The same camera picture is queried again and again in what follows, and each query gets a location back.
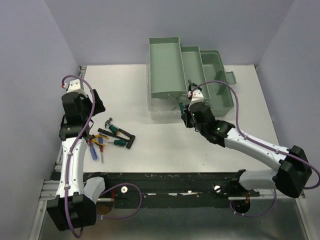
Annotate small black pliers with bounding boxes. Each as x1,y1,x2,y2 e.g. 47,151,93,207
188,79,198,92

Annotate green plastic tool box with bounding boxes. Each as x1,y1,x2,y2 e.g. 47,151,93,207
146,36,237,121

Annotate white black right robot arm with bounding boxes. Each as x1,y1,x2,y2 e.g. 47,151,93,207
181,102,312,198

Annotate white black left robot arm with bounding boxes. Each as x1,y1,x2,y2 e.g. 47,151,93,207
46,90,111,232

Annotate green handled hammer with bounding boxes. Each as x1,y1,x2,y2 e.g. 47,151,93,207
104,117,120,135

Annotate yellow handled pliers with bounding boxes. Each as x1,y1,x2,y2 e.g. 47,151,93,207
87,134,109,148

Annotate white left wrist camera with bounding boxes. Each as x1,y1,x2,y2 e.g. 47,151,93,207
66,79,86,95

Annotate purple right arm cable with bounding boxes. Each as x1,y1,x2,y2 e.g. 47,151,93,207
191,79,320,218

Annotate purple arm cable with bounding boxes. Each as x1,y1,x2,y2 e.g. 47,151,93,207
61,74,143,238
191,79,320,218

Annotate red handled thin screwdriver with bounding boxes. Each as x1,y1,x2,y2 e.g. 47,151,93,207
99,145,104,164

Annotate black T-handle wrench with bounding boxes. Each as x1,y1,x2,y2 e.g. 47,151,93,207
97,128,136,149

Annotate blue handled screwdriver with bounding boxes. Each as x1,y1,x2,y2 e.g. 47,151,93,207
88,139,98,161

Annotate black mounting base rail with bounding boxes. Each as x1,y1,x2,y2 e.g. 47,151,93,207
83,171,260,209

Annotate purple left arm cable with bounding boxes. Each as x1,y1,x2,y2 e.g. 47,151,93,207
61,74,143,238

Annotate aluminium extrusion frame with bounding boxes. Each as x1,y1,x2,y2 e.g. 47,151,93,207
39,65,87,201

